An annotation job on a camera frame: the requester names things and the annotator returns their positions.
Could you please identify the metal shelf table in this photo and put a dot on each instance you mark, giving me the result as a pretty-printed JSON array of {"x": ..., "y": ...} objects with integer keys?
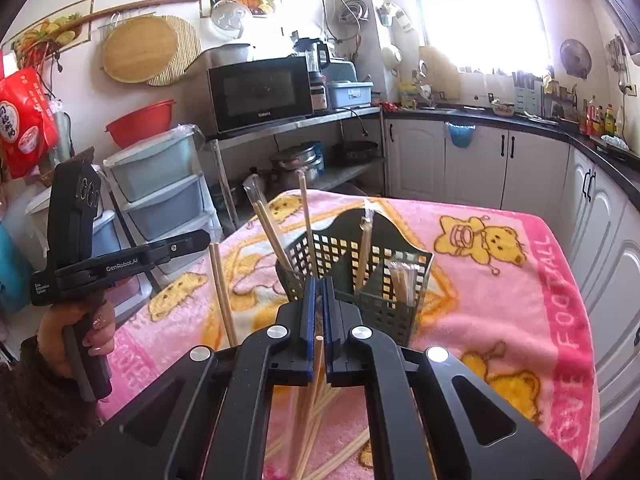
[{"x": 280, "y": 127}]

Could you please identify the long wooden rolling pin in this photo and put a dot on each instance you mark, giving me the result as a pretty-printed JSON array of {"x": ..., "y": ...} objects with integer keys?
[{"x": 130, "y": 7}]

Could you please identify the blue hanging bin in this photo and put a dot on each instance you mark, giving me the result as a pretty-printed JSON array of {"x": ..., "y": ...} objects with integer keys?
[{"x": 460, "y": 135}]

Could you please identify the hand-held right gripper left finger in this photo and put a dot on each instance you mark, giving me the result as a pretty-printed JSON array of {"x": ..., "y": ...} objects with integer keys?
[{"x": 295, "y": 332}]

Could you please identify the grey plastic box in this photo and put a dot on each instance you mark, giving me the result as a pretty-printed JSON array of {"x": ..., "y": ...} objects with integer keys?
[{"x": 350, "y": 95}]

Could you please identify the patterned ceramic bowl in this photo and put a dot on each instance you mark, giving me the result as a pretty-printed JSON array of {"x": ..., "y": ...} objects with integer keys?
[{"x": 502, "y": 109}]

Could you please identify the black microwave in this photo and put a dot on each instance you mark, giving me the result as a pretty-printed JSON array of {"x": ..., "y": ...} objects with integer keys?
[{"x": 257, "y": 92}]

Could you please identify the teal knife block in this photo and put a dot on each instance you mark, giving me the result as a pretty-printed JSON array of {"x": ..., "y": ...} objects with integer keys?
[{"x": 527, "y": 97}]

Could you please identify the hanging small utensils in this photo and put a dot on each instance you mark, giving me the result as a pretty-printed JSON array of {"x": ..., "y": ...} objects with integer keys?
[{"x": 619, "y": 60}]

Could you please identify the white lower cabinets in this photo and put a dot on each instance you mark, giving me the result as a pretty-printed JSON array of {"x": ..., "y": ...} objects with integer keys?
[{"x": 540, "y": 165}]

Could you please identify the round bamboo mat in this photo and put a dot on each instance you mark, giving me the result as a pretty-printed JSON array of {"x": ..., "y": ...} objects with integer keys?
[{"x": 190, "y": 57}]

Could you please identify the kitchen window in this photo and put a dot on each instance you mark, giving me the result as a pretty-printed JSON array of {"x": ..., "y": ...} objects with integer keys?
[{"x": 480, "y": 15}]

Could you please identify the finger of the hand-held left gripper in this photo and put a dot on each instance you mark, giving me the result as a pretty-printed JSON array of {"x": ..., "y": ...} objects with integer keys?
[{"x": 175, "y": 249}]

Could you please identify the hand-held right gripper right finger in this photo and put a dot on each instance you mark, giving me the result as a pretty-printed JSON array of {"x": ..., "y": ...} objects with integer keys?
[{"x": 342, "y": 332}]

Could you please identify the red snack bag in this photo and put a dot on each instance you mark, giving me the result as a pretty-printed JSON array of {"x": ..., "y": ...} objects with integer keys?
[{"x": 25, "y": 120}]

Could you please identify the wall utensil holder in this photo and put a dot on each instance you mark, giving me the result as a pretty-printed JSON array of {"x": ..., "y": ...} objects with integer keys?
[{"x": 395, "y": 16}]

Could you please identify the green plastic utensil basket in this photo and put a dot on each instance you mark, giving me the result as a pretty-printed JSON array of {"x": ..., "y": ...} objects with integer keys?
[{"x": 390, "y": 310}]

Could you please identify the person's left hand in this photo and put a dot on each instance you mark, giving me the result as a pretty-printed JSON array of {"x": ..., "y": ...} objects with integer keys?
[{"x": 52, "y": 335}]

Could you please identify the black range hood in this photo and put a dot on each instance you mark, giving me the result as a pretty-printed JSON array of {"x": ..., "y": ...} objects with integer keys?
[{"x": 615, "y": 0}]

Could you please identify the set of chopsticks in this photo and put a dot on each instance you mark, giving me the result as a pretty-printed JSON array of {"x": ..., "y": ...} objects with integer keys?
[{"x": 272, "y": 232}]

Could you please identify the dark wall fan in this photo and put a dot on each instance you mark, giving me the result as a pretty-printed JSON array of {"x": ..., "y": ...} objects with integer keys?
[{"x": 575, "y": 57}]

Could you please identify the row of oil bottles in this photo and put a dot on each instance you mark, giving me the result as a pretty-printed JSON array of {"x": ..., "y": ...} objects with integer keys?
[{"x": 602, "y": 117}]

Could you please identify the metal pot with lid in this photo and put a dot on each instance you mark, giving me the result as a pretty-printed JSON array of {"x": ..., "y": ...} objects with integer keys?
[{"x": 225, "y": 55}]

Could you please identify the black kitchen counter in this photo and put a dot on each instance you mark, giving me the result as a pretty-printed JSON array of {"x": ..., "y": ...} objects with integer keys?
[{"x": 530, "y": 127}]

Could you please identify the person's left forearm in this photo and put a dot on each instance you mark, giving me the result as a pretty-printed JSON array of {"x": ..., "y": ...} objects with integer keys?
[{"x": 35, "y": 400}]

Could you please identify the black blender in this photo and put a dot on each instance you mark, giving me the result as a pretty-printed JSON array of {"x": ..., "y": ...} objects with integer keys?
[{"x": 312, "y": 67}]

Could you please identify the red plastic basin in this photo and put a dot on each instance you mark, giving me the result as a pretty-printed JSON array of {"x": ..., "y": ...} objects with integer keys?
[{"x": 140, "y": 125}]

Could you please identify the pink printed blanket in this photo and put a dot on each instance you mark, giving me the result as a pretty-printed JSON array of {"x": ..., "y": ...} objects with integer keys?
[{"x": 500, "y": 320}]

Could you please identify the round wooden board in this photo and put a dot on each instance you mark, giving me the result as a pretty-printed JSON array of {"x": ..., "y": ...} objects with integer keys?
[{"x": 140, "y": 50}]

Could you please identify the chopstick pair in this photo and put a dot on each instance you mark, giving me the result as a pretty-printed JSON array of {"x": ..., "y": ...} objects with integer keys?
[
  {"x": 222, "y": 290},
  {"x": 306, "y": 220}
]

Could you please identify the beige plastic container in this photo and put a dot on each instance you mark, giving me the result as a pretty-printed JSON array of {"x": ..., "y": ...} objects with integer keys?
[{"x": 440, "y": 75}]

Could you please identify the stacked metal pots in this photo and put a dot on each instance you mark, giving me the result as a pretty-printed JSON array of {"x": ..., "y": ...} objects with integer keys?
[{"x": 297, "y": 162}]

